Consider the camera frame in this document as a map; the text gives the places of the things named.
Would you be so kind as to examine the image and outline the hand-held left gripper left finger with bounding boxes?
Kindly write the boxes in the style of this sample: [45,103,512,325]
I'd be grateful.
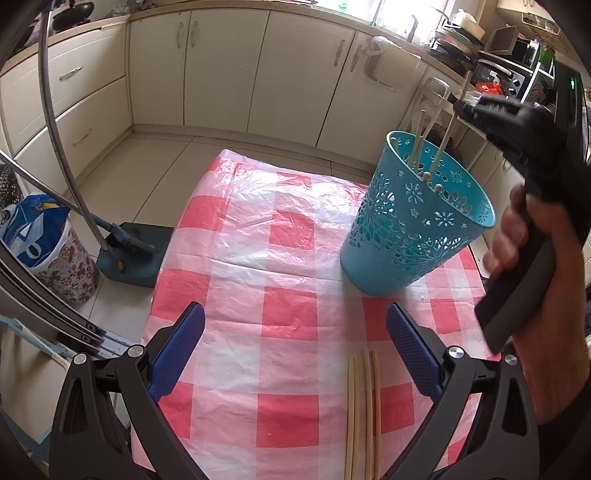
[48,302,206,480]

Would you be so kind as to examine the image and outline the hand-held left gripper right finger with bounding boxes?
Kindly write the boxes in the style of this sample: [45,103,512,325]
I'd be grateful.
[387,302,543,480]

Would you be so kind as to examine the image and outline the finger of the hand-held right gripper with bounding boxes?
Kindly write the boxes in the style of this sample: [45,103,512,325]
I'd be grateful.
[454,96,497,134]

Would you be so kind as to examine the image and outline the single wooden chopstick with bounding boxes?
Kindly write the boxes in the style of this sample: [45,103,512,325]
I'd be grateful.
[411,108,428,169]
[420,97,450,144]

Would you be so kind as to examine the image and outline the pile of wooden chopsticks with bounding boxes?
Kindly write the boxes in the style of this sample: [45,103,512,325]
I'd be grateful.
[344,351,382,480]

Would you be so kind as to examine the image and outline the blue perforated plastic bin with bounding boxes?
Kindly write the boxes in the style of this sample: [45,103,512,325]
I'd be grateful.
[340,130,496,297]

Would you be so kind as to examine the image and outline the person's right forearm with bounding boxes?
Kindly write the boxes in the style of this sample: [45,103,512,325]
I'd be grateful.
[508,332,591,428]

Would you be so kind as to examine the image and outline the person's right hand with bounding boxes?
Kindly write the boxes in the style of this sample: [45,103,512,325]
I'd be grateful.
[484,185,591,352]

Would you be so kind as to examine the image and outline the white side base cabinets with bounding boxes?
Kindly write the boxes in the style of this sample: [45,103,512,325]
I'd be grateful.
[455,122,525,217]

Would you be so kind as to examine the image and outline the black toaster oven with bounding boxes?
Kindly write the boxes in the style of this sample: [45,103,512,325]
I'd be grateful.
[473,58,539,100]

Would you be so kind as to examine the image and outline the white kitchen trolley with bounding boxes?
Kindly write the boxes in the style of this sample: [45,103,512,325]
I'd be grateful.
[406,76,455,139]

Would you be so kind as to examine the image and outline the microwave oven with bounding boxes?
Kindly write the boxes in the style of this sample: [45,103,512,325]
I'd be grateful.
[482,25,518,54]

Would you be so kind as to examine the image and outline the stack of pots and dishes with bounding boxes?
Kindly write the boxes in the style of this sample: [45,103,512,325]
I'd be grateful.
[429,9,485,54]

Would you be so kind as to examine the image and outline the white hanging waste bin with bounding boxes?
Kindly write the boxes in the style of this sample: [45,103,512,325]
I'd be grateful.
[364,37,408,88]

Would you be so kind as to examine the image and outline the red white checked tablecloth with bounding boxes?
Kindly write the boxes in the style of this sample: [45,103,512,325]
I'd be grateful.
[131,148,502,480]

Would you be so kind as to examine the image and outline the floral trash bin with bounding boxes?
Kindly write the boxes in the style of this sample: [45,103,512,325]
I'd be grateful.
[28,217,100,305]

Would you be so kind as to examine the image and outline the kitchen window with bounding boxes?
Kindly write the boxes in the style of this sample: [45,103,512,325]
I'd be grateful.
[318,0,455,28]

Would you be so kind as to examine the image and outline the blue white plastic bag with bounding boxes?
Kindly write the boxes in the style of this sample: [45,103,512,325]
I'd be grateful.
[0,193,71,274]

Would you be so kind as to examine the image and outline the white drawer unit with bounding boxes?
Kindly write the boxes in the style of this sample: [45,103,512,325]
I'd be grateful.
[0,21,134,158]

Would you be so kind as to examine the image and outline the beige kitchen countertop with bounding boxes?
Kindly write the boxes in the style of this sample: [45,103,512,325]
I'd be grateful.
[0,0,462,70]

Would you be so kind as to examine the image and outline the black pot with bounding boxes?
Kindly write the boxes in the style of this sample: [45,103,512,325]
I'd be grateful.
[52,1,94,29]

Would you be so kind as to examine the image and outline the blue long-handled dustpan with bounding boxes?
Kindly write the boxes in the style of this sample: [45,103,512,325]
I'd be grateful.
[38,7,175,288]

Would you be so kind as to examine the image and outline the metal-handled broom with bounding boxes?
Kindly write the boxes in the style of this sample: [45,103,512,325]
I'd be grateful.
[0,150,158,254]

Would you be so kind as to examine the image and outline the metal sliding door frame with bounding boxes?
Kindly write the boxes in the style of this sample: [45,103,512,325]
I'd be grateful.
[0,247,139,361]

